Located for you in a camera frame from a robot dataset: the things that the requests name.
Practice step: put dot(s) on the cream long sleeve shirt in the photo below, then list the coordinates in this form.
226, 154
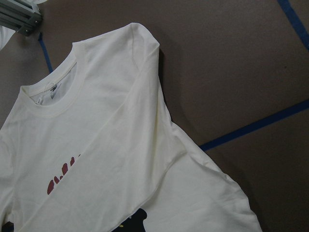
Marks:
92, 148

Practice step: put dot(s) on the aluminium frame post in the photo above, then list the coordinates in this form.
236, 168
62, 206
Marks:
22, 16

